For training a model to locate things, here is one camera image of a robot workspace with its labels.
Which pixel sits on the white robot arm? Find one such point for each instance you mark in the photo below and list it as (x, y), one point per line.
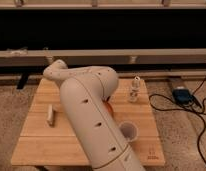
(82, 93)

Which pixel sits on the orange bowl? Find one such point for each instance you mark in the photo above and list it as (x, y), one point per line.
(109, 107)

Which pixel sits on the white paper cup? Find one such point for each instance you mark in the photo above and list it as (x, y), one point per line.
(129, 131)

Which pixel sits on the small wooden block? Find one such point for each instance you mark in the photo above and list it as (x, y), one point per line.
(51, 116)

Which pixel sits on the wooden table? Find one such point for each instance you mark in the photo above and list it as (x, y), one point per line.
(42, 145)

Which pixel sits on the black bench leg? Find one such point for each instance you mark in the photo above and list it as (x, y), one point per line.
(23, 80)

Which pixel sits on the blue power adapter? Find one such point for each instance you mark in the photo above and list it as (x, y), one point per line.
(182, 96)

